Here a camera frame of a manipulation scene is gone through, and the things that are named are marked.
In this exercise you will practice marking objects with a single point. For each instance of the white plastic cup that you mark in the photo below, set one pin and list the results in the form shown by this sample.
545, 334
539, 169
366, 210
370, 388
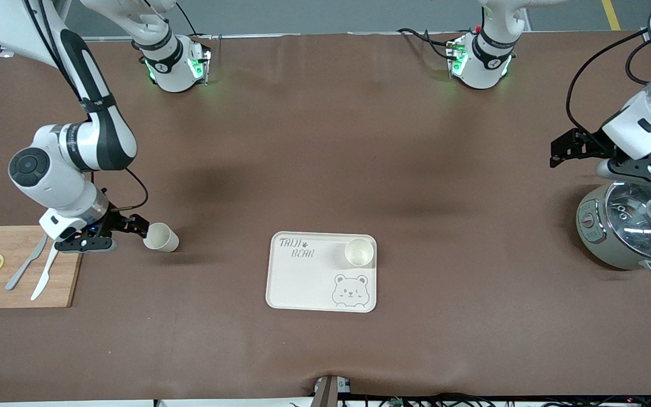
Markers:
161, 237
359, 252

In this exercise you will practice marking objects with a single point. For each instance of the glass pot lid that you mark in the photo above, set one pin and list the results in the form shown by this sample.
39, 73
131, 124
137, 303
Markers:
636, 226

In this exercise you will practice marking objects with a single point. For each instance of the cream bear print tray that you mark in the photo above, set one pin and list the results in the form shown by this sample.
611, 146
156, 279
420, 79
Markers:
303, 282

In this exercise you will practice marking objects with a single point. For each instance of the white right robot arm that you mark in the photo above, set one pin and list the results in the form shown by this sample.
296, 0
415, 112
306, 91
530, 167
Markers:
54, 175

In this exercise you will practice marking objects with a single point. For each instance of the white plastic knife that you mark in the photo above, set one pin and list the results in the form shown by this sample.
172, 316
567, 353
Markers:
43, 280

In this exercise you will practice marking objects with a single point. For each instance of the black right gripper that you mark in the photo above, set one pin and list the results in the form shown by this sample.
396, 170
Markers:
112, 221

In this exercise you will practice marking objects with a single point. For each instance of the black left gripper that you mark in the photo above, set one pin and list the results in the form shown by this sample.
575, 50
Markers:
592, 142

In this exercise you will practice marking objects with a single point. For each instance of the grey plastic knife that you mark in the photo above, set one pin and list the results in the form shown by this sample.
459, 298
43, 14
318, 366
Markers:
20, 271

